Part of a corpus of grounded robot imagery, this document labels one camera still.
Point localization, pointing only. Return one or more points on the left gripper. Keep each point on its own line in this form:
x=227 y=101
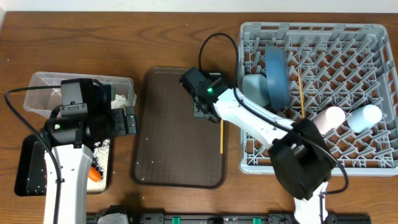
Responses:
x=124 y=127

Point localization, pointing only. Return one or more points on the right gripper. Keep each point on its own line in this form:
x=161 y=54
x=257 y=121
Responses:
x=197 y=112

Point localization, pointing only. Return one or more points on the white tissue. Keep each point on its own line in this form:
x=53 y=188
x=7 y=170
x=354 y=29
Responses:
x=119 y=102

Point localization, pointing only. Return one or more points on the white rice pile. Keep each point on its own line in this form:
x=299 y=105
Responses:
x=36 y=180

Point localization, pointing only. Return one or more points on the orange carrot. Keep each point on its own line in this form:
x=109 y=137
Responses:
x=94 y=175

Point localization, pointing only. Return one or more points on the light blue bowl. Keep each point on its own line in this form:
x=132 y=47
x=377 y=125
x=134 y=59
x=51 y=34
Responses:
x=256 y=89

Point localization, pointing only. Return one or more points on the blue plate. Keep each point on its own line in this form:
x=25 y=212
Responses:
x=277 y=77

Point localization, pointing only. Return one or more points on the pink cup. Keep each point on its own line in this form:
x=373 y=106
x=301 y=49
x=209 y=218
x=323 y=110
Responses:
x=330 y=118

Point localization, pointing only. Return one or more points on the light blue cup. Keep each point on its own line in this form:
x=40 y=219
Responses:
x=364 y=118

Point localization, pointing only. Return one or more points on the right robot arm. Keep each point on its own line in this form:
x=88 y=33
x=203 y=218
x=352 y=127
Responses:
x=298 y=154

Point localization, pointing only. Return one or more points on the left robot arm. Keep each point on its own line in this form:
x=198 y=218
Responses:
x=78 y=161

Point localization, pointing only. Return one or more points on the black waste tray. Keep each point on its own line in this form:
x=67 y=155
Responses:
x=24 y=165

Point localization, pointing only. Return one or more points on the grey dishwasher rack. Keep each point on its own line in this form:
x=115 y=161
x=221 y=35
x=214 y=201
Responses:
x=344 y=65

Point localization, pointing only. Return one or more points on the dark brown serving tray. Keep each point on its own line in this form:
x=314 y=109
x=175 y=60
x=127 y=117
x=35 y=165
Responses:
x=174 y=148

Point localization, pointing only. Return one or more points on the clear plastic bin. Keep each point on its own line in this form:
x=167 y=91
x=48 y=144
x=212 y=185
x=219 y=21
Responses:
x=44 y=101

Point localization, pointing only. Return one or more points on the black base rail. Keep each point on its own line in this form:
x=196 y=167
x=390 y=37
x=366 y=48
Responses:
x=158 y=218

